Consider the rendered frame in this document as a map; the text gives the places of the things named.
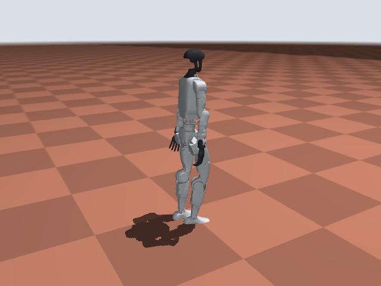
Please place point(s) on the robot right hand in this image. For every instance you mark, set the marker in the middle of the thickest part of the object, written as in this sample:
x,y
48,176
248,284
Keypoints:
x,y
201,152

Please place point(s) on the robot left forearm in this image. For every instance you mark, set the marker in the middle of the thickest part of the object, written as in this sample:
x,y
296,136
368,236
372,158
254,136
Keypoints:
x,y
179,121

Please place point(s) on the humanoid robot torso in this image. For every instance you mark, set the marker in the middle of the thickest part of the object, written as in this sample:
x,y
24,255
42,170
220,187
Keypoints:
x,y
187,109

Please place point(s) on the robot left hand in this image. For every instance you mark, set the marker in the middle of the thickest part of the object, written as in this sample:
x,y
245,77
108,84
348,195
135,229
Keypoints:
x,y
173,140

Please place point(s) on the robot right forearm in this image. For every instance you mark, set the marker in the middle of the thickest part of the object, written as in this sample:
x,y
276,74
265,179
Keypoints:
x,y
202,126

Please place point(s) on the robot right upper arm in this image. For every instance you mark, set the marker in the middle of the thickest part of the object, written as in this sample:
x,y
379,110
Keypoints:
x,y
200,88

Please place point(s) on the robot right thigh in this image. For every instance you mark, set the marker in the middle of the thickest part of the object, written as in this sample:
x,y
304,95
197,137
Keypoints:
x,y
204,168

